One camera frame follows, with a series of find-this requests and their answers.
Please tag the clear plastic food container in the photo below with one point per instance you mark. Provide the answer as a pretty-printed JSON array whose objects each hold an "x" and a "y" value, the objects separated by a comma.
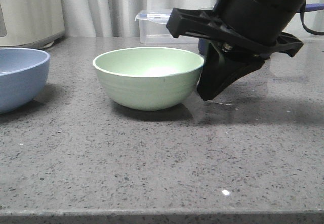
[{"x": 152, "y": 28}]

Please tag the light green bowl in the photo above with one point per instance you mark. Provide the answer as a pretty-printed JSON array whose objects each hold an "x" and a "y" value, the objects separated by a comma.
[{"x": 148, "y": 78}]

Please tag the dark blue saucepan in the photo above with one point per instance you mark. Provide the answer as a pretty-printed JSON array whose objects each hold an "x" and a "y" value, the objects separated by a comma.
[{"x": 202, "y": 47}]

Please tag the white kitchen appliance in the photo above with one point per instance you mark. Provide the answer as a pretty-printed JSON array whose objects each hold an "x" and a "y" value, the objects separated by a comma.
[{"x": 31, "y": 23}]

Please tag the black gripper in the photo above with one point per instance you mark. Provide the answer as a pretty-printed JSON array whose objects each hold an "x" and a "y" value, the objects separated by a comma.
[{"x": 253, "y": 25}]

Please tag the white curtain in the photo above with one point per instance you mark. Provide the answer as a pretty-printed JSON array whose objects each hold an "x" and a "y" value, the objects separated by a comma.
[{"x": 115, "y": 18}]

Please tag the light blue bowl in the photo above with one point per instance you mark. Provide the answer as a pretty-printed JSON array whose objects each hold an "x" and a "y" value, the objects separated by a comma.
[{"x": 24, "y": 73}]

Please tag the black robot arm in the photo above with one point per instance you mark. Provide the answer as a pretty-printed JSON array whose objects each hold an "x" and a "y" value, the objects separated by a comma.
[{"x": 237, "y": 34}]

